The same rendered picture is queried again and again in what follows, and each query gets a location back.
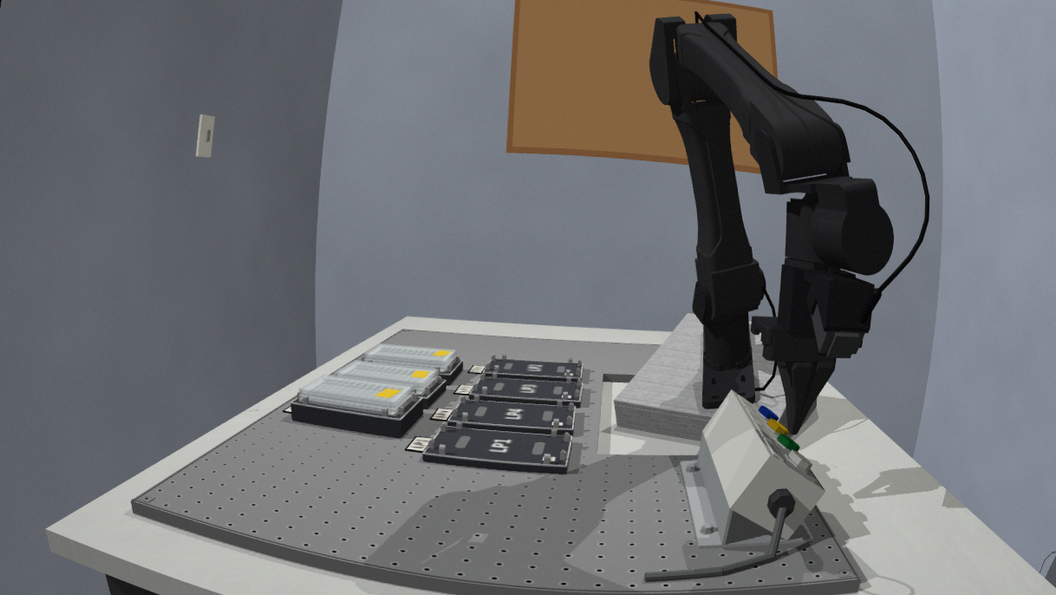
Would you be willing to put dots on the white control box with colored buttons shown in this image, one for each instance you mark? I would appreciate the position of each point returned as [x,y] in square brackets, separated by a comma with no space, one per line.
[746,470]

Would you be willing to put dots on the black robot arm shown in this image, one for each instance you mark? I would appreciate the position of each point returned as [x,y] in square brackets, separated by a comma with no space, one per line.
[793,138]

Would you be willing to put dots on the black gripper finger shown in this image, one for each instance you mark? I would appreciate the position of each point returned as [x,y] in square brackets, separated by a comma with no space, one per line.
[799,373]
[820,374]

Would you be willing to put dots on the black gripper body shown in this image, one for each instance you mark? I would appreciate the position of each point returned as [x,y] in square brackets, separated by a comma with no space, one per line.
[783,345]

